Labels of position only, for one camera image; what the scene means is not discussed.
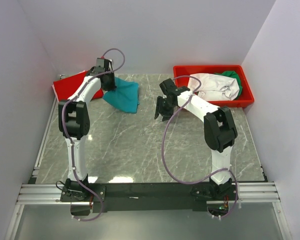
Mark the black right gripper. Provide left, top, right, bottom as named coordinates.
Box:
left=154, top=96, right=176, bottom=122

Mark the teal t-shirt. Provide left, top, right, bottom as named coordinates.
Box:
left=102, top=77, right=140, bottom=114

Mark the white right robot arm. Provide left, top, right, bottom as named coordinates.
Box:
left=154, top=78, right=238, bottom=200

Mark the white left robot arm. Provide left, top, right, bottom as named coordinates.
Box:
left=58, top=57, right=116, bottom=202

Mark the folded red t-shirt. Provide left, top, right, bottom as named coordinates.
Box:
left=52, top=70, right=105, bottom=103

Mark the crumpled white t-shirt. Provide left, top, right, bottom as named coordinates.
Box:
left=187, top=73, right=239, bottom=102

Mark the green t-shirt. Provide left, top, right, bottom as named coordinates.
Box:
left=216, top=70, right=243, bottom=98

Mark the red plastic bin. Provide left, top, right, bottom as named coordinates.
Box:
left=173, top=65, right=255, bottom=108

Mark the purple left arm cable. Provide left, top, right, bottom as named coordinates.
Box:
left=61, top=47, right=127, bottom=222

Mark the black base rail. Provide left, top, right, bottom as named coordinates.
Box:
left=60, top=182, right=238, bottom=213

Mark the aluminium frame rail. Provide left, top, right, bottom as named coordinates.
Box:
left=4, top=99, right=293, bottom=240

